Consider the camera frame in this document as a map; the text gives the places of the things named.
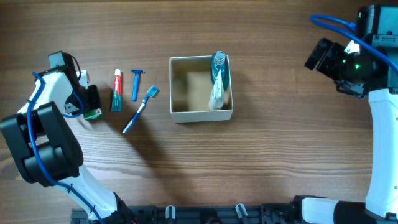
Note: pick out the white lotion tube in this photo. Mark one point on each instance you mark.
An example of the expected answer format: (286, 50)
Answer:
(216, 100)

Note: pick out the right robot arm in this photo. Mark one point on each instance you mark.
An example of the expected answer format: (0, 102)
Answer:
(375, 30)

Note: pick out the green Dettol soap bar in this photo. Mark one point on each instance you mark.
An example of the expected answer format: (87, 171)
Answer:
(93, 114)

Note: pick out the blue white toothbrush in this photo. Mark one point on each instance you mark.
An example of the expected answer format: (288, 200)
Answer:
(153, 90)

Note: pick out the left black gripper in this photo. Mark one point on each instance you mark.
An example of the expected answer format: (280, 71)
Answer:
(94, 101)

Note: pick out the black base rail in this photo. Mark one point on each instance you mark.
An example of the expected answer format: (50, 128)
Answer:
(260, 214)

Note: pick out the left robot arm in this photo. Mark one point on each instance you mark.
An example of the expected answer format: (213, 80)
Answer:
(46, 150)

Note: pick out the white cardboard box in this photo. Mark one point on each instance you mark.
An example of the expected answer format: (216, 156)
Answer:
(190, 90)

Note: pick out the blue mouthwash bottle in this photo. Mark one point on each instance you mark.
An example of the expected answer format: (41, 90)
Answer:
(219, 64)

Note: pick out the red teal toothpaste tube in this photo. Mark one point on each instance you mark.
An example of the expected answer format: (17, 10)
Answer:
(116, 104)

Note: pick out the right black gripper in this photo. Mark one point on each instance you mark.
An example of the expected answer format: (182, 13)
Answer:
(333, 50)

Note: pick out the blue disposable razor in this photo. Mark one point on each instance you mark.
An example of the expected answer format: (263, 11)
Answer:
(137, 74)

